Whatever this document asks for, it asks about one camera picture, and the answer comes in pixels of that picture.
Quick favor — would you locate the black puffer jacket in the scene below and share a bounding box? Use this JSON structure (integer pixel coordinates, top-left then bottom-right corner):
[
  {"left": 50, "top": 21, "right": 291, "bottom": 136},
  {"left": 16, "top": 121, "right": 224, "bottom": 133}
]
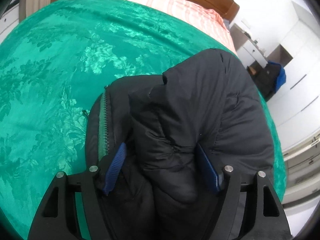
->
[{"left": 85, "top": 49, "right": 275, "bottom": 239}]

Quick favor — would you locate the white wardrobe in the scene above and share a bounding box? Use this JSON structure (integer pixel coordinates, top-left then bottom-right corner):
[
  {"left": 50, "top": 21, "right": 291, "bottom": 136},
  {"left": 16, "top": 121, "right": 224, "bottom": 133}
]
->
[{"left": 267, "top": 3, "right": 319, "bottom": 203}]

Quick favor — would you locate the black and blue hanging coat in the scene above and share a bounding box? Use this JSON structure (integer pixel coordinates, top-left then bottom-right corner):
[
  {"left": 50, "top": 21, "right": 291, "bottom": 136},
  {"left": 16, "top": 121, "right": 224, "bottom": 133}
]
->
[{"left": 247, "top": 61, "right": 286, "bottom": 102}]

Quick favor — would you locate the green patterned bedspread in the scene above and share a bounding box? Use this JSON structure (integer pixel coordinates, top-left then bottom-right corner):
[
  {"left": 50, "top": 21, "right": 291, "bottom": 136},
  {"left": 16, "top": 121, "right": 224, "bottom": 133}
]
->
[{"left": 1, "top": 0, "right": 286, "bottom": 239}]

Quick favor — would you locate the white desk with drawer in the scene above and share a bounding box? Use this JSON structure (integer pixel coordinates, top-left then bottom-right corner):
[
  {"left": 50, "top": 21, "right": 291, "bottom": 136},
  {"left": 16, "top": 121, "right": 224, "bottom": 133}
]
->
[{"left": 230, "top": 24, "right": 267, "bottom": 68}]

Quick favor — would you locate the pink plaid bed sheet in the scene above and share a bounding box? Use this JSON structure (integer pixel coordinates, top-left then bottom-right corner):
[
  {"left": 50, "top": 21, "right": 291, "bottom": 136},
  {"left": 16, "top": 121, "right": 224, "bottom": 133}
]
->
[{"left": 62, "top": 0, "right": 237, "bottom": 55}]

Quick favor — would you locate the white side cabinet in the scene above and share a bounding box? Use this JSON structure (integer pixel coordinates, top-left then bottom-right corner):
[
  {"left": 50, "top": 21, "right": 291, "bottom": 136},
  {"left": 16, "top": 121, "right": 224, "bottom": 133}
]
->
[{"left": 0, "top": 0, "right": 20, "bottom": 43}]

